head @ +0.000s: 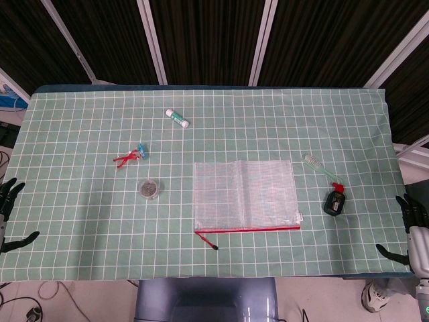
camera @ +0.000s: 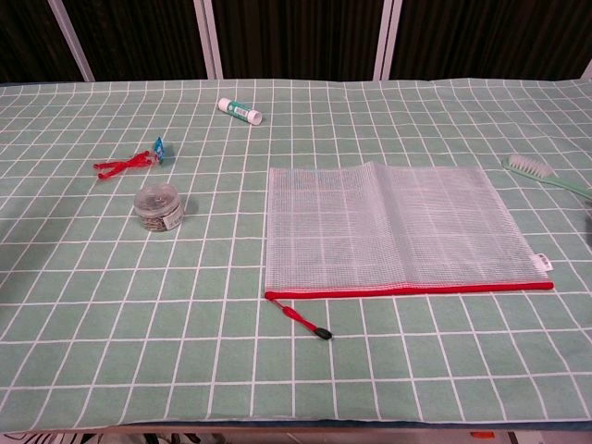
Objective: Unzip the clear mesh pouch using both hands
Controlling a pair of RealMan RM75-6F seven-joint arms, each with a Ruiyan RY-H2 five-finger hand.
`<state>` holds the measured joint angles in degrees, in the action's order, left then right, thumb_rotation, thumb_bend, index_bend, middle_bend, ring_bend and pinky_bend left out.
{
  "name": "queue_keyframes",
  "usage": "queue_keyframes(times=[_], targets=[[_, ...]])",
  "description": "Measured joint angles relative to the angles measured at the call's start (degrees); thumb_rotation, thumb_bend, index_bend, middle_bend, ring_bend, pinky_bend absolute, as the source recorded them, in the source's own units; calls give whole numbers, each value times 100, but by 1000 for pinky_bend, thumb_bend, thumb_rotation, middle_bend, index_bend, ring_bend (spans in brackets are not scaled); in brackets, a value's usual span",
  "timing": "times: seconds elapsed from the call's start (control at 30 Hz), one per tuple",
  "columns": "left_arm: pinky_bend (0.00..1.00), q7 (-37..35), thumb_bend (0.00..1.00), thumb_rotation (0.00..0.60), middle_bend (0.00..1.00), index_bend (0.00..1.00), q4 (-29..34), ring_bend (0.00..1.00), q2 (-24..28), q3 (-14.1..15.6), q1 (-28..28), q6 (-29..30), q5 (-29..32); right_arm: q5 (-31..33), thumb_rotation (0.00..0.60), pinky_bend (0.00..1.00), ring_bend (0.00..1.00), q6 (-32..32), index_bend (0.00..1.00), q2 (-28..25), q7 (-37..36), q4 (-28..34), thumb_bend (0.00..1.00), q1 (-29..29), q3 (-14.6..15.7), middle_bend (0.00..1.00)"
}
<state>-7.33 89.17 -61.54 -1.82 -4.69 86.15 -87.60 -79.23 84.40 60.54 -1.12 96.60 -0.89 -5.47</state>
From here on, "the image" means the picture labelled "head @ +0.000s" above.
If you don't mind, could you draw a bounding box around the white green glue stick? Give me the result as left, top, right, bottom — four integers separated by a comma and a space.
164, 108, 190, 129

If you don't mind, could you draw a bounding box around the black bottle red cap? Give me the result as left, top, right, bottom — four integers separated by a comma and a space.
322, 182, 347, 216

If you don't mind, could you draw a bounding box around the blue-grey robot torso base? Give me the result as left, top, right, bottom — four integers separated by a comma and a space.
134, 277, 279, 322

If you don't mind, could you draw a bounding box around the clear round jar of clips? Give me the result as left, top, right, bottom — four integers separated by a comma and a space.
137, 179, 162, 201

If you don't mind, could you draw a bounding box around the red blue clip toy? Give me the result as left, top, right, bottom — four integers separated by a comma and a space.
113, 143, 149, 169

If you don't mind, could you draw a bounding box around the blue white printed board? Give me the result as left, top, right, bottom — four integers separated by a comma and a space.
0, 70, 31, 112

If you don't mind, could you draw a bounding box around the white partition frame post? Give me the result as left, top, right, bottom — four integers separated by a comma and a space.
364, 19, 429, 89
40, 0, 100, 85
136, 0, 168, 85
248, 0, 279, 87

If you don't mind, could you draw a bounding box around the clear green toothbrush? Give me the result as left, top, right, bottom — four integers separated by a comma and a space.
301, 154, 345, 186

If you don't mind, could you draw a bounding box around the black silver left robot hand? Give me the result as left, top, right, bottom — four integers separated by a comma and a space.
0, 177, 40, 255

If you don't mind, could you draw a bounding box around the green white grid tablecloth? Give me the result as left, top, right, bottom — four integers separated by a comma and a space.
0, 85, 424, 281

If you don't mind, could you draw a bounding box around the white black sneaker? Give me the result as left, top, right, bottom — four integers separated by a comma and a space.
361, 280, 390, 313

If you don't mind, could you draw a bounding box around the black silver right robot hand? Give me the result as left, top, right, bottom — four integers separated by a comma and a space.
375, 193, 429, 279

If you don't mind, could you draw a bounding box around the clear mesh zipper pouch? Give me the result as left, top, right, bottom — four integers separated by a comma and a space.
193, 160, 304, 252

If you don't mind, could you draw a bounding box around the white metal frame rail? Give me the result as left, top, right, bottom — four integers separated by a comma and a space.
392, 136, 429, 166

